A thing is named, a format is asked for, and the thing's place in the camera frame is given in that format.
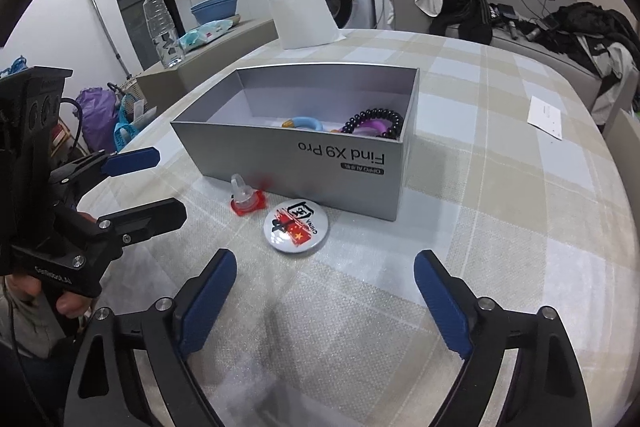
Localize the grey mop handle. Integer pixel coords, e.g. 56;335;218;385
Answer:
84;0;132;80

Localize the blue plastic basin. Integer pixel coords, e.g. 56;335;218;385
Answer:
190;0;240;28

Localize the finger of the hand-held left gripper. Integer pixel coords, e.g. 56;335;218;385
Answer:
94;198;187;259
47;146;162;202

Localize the purple plastic bag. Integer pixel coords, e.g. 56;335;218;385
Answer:
75;87;119;152

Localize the clear plastic water bottle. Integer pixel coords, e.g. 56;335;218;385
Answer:
142;0;186;68

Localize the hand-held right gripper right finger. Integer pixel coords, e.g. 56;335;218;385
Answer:
414;249;593;427

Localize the white paper slip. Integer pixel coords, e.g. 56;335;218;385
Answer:
527;96;565;141

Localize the black spiral hair tie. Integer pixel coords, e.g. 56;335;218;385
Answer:
342;107;405;140

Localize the grey cardboard box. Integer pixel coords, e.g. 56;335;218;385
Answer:
170;66;420;223

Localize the blue plastic basket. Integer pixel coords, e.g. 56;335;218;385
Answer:
114;94;143;152

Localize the grey sofa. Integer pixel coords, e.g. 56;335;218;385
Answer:
390;0;640;128

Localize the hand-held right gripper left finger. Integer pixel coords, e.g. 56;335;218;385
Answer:
64;248;238;427

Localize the pile of black electronics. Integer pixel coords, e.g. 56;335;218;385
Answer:
492;3;558;42

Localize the black striped garment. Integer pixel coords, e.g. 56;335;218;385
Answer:
429;0;493;45

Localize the person's left hand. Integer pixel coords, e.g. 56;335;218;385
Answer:
7;274;96;319

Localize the purple bracelet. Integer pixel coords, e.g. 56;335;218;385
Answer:
345;117;396;138

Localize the white and black jacket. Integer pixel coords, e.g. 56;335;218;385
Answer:
575;32;640;108

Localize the light blue bracelet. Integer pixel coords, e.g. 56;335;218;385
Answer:
282;116;326;132

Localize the round white printed badge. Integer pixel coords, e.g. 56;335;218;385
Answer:
263;198;327;253

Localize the white paper roll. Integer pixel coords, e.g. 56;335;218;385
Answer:
267;0;347;51

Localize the wet wipes pack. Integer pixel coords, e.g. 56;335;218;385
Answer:
178;18;236;52

